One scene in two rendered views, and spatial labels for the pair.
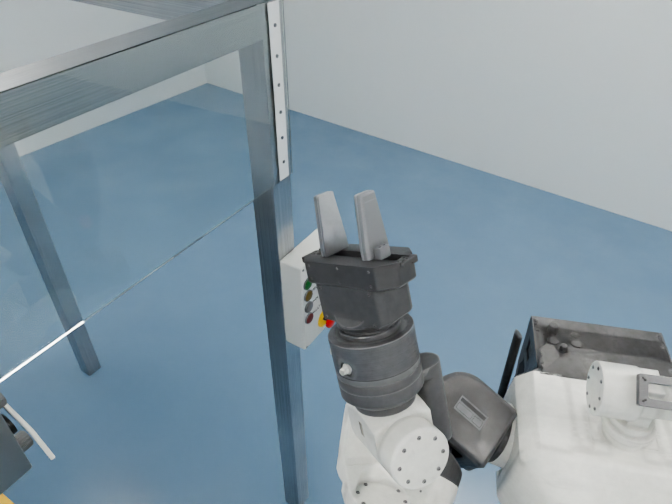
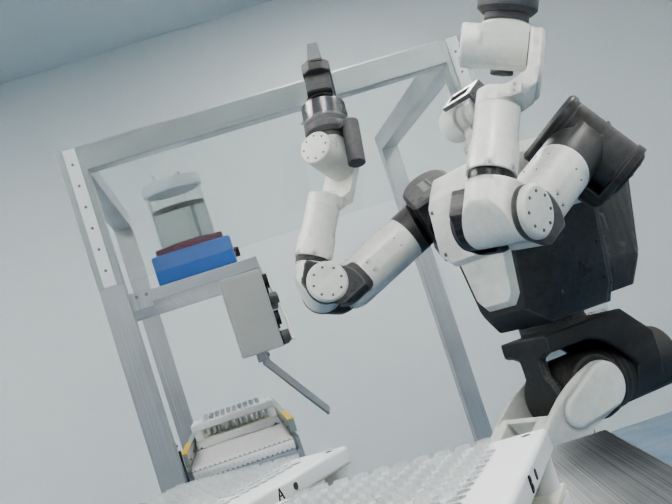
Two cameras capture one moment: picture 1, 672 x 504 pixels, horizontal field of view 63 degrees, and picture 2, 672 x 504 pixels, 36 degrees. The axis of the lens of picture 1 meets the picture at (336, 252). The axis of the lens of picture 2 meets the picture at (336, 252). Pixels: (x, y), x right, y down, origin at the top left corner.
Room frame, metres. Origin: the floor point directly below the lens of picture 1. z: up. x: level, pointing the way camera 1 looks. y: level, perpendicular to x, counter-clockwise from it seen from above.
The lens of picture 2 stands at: (-0.96, -1.57, 1.06)
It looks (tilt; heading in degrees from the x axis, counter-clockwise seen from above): 4 degrees up; 50
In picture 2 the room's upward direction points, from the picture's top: 18 degrees counter-clockwise
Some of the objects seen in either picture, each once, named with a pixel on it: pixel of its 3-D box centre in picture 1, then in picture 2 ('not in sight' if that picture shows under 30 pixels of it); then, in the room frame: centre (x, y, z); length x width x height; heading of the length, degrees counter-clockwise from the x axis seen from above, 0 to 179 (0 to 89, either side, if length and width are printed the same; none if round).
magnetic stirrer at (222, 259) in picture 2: not in sight; (197, 260); (0.45, 0.68, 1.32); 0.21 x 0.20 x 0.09; 148
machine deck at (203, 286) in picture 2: not in sight; (188, 294); (0.51, 0.86, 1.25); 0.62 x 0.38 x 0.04; 58
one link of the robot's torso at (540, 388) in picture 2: not in sight; (596, 361); (0.51, -0.39, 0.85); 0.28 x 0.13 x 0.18; 169
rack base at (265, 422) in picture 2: not in sight; (237, 429); (0.67, 1.09, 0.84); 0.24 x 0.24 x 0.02; 58
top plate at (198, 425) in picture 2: not in sight; (232, 413); (0.67, 1.09, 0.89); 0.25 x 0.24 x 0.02; 148
